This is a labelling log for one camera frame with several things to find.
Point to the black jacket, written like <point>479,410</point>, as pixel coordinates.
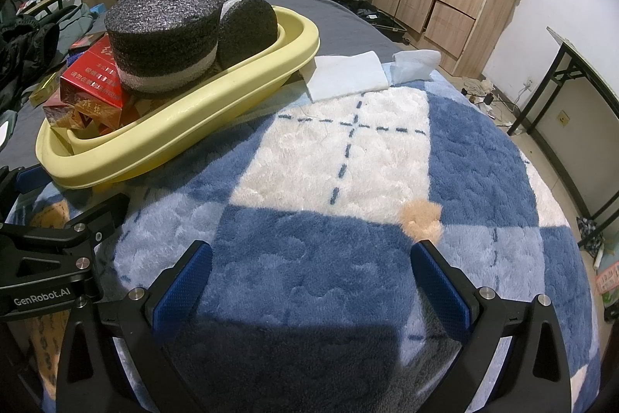
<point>24,50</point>

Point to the pink box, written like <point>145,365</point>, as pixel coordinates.
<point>609,280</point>

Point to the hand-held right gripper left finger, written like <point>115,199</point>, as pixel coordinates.
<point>181,292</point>

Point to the open black suitcase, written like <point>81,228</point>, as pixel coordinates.
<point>372,18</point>

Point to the yellow box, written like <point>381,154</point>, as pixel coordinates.
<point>43,90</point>

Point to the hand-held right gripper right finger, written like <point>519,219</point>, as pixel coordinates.
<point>442,292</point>

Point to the white crumpled cloth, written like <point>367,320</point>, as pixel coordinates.
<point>416,64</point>

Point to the small black foam cylinder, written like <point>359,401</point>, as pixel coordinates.
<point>246,31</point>

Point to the blue white plaid blanket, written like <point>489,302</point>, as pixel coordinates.
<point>338,161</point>

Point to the black folding table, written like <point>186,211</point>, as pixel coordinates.
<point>575,50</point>

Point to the white folded cloth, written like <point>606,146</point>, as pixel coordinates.
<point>346,74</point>

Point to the large black foam cylinder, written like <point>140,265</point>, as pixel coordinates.
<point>159,26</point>

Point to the red box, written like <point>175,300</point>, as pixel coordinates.
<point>63,117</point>
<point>92,79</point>

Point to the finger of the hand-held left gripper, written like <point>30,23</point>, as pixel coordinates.
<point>29,178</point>
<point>58,239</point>

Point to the yellow plastic basin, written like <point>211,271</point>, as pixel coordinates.
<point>193,122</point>

